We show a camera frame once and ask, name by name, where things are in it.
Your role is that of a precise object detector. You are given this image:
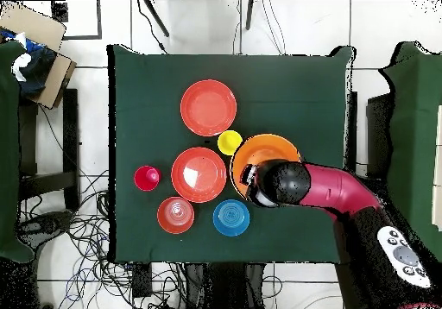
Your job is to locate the black power strip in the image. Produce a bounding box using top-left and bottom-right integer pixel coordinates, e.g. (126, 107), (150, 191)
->
(131, 262), (154, 299)

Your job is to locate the cardboard box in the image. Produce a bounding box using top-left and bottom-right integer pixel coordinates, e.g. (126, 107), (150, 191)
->
(0, 1), (78, 110)

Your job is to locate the wide red-orange bowl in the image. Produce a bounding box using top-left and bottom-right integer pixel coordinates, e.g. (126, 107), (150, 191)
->
(180, 79), (238, 138)
(170, 146), (228, 204)

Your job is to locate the dark green tablecloth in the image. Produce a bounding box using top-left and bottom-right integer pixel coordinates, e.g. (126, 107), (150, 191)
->
(106, 43), (357, 267)

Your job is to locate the black chair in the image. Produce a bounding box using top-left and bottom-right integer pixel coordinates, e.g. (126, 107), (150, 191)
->
(365, 92), (395, 179)

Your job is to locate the black metal frame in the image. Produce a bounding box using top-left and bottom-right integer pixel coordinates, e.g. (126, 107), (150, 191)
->
(50, 0), (104, 41)

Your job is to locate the small red-orange bowl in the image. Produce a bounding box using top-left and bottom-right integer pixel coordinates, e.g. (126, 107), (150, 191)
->
(156, 196), (195, 235)

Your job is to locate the blue and white cloth bundle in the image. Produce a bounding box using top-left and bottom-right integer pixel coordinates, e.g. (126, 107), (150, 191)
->
(0, 28), (58, 98)

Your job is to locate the red cup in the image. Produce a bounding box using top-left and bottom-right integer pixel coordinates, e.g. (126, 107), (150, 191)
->
(133, 165), (162, 192)

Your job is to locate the yellow cup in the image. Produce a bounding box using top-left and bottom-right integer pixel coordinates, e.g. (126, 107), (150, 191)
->
(217, 129), (243, 157)

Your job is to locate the black floor cable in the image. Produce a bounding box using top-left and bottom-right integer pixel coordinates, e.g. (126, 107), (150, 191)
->
(136, 0), (169, 54)

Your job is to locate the black pedestal leg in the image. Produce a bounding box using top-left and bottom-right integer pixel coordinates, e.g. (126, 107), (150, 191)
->
(16, 210), (75, 251)

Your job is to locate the tangle of floor cables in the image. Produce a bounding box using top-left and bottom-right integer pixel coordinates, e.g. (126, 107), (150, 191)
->
(20, 168), (189, 309)

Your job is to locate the black tripod leg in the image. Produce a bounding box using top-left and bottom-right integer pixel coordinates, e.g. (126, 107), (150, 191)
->
(245, 0), (255, 31)
(142, 0), (171, 38)

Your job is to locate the small blue bowl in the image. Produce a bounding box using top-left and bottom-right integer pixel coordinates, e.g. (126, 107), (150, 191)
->
(212, 199), (251, 237)

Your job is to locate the green cloth side table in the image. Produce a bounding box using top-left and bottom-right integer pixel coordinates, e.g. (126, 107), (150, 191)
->
(377, 41), (442, 260)
(0, 41), (35, 264)

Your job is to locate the large orange bowl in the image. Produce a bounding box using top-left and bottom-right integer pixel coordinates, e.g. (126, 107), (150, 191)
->
(229, 133), (304, 202)

